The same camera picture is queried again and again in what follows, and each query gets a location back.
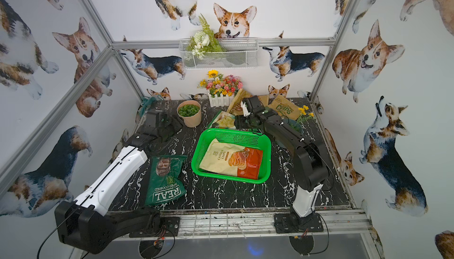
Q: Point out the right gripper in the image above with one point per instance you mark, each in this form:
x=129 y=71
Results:
x=249 y=121

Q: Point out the white flower fern bouquet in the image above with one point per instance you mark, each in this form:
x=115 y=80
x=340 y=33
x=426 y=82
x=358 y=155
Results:
x=204 y=42

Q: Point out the tan green kettle chips bag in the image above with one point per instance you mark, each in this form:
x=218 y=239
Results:
x=281 y=107

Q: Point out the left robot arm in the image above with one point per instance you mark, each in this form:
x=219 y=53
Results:
x=87 y=224

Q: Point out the cream red cassava chips bag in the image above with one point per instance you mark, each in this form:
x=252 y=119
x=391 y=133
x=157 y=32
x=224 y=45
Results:
x=232 y=160

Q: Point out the green white cassava chips bag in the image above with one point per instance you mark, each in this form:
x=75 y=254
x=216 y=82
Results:
x=223 y=120

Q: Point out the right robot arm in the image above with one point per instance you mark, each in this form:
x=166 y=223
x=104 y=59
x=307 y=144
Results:
x=311 y=171

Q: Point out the white fence flower planter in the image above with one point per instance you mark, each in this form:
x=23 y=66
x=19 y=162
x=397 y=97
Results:
x=221 y=89

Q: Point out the teal grey cloth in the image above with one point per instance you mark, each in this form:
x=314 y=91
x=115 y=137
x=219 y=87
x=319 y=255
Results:
x=146 y=103

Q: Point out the pink pot with green plant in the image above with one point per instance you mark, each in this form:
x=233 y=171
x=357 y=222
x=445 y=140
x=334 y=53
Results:
x=190 y=112

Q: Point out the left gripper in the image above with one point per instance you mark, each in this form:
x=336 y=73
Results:
x=170 y=122

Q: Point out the dark green REAL chips bag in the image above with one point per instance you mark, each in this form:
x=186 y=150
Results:
x=164 y=184

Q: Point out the yellow flower sprig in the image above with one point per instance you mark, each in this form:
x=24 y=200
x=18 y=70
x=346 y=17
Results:
x=305 y=114

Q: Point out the green plastic basket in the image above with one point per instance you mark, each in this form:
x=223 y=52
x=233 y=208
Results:
x=242 y=138

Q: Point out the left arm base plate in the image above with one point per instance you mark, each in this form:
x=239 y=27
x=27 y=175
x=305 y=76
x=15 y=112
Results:
x=167 y=226

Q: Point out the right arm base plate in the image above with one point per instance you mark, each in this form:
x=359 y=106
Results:
x=292 y=223

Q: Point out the tan red kettle chips bag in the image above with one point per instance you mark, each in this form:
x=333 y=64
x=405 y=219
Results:
x=235 y=107

